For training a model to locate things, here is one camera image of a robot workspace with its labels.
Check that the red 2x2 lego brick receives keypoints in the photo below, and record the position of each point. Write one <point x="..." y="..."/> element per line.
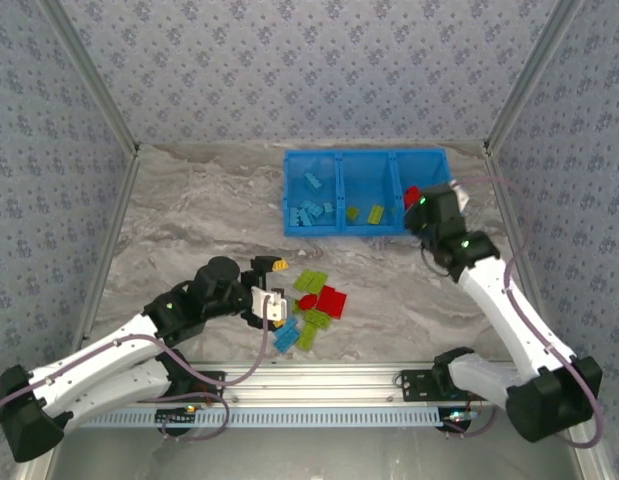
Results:
<point x="307" y="302"/>
<point x="413" y="195"/>

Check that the green 2x4 lego brick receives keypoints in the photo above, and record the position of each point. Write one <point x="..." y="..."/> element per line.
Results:
<point x="375" y="214"/>
<point x="317" y="318"/>
<point x="317" y="282"/>
<point x="307" y="336"/>
<point x="304" y="279"/>

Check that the blue 2x4 lego brick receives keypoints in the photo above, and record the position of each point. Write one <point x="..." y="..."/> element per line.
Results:
<point x="313" y="180"/>
<point x="291" y="324"/>
<point x="285" y="341"/>
<point x="313" y="207"/>
<point x="294" y="217"/>
<point x="305" y="219"/>

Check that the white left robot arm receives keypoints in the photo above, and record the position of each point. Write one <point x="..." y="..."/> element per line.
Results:
<point x="89" y="357"/>

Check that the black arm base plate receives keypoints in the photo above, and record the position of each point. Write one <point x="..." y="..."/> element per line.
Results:
<point x="411" y="385"/>
<point x="216" y="392"/>

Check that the grey metal base tray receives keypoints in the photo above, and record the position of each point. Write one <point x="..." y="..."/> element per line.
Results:
<point x="314" y="455"/>

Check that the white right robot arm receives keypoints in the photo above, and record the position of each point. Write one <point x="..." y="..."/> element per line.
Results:
<point x="514" y="320"/>

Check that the green 2x2 lego brick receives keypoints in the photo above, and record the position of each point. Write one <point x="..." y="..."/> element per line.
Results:
<point x="352" y="213"/>

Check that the red 2x4 lego brick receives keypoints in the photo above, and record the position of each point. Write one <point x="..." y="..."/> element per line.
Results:
<point x="326" y="300"/>
<point x="338" y="304"/>

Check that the aluminium table edge rail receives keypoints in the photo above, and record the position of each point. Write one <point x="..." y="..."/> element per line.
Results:
<point x="508" y="200"/>
<point x="108" y="250"/>

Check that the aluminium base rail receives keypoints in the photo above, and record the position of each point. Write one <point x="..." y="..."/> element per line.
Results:
<point x="314" y="382"/>

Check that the aluminium frame post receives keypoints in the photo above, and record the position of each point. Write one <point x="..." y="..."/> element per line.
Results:
<point x="527" y="75"/>

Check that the blue 2x2 lego brick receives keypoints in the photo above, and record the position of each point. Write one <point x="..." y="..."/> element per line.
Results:
<point x="329" y="208"/>

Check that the blue plastic bin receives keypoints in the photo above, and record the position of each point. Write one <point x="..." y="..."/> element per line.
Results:
<point x="364" y="175"/>
<point x="296" y="170"/>
<point x="424" y="167"/>

